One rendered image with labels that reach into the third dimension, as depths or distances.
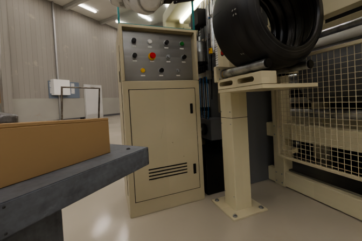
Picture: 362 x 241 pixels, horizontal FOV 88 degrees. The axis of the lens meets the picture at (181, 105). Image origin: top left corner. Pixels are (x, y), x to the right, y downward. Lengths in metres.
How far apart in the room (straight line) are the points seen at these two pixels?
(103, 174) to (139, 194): 1.05
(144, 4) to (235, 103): 0.86
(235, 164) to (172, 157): 0.43
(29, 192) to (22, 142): 0.07
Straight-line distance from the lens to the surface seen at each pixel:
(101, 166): 0.35
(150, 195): 1.42
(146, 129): 1.29
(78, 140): 0.38
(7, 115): 0.44
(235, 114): 1.27
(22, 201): 0.30
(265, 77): 0.92
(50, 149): 0.36
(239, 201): 1.44
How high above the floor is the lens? 0.75
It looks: 1 degrees down
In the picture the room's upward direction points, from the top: 3 degrees counter-clockwise
